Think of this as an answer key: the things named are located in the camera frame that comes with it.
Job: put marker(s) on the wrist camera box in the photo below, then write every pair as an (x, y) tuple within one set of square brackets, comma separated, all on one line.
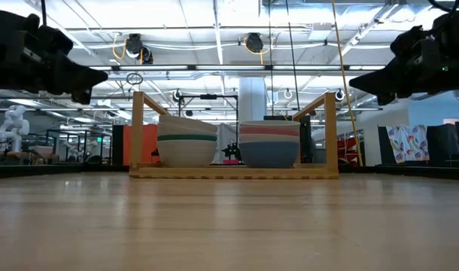
[(408, 41), (58, 39)]

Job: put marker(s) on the small black background device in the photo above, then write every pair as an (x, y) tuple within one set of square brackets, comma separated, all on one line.
[(232, 150)]

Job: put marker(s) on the wooden shelf rack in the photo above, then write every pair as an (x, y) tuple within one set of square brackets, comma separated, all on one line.
[(169, 173)]

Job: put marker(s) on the white building column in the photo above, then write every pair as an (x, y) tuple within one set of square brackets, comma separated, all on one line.
[(252, 101)]

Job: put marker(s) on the black upright panel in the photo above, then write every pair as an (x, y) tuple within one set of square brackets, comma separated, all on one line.
[(117, 145)]

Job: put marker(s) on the pink flat item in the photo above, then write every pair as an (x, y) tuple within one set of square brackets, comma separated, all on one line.
[(230, 162)]

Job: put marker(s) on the pink bowl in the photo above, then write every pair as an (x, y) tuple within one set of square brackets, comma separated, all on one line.
[(269, 131)]

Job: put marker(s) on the red cabinet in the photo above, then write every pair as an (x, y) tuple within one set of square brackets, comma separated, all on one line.
[(346, 148)]

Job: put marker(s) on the white draped sheet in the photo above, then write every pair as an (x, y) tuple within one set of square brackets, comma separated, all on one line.
[(225, 133)]

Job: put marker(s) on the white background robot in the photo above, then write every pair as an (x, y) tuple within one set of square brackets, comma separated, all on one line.
[(15, 128)]

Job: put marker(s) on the beige box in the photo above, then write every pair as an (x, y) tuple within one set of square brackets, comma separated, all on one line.
[(41, 150)]

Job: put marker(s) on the black monitor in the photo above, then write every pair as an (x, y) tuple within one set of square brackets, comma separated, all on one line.
[(306, 143)]

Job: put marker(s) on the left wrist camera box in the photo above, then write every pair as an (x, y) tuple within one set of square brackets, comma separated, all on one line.
[(58, 39)]

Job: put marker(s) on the teal green bowl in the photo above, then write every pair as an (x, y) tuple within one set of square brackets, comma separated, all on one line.
[(186, 137)]

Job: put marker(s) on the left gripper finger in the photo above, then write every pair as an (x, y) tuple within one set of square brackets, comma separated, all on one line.
[(79, 79), (82, 96)]

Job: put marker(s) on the black background furniture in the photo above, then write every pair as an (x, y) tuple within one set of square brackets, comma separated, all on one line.
[(444, 143)]

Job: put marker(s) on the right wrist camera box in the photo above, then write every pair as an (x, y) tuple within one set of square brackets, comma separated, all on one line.
[(408, 41)]

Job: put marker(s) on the blue grey bowl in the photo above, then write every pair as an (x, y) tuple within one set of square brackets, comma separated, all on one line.
[(269, 154)]

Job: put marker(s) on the black metal frame cage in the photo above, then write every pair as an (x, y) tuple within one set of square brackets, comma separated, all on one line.
[(86, 147)]

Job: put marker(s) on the orange partition panel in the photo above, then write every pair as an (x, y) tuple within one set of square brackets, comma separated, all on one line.
[(149, 147)]

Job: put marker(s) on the floral patterned cloth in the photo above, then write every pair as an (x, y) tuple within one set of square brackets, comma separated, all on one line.
[(406, 143)]

